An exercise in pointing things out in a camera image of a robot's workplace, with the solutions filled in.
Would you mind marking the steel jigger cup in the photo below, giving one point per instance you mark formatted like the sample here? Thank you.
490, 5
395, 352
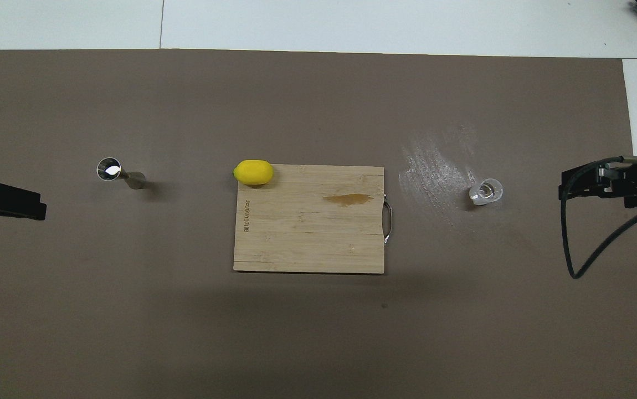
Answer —
109, 168

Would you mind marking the clear glass cup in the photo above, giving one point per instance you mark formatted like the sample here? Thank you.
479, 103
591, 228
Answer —
486, 191

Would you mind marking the brown table mat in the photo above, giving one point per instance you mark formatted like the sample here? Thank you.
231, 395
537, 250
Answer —
130, 277

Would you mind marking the yellow lemon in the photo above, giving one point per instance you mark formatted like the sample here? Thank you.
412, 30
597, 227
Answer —
253, 172

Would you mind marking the bamboo cutting board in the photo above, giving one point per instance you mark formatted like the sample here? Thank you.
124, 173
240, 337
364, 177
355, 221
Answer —
307, 233

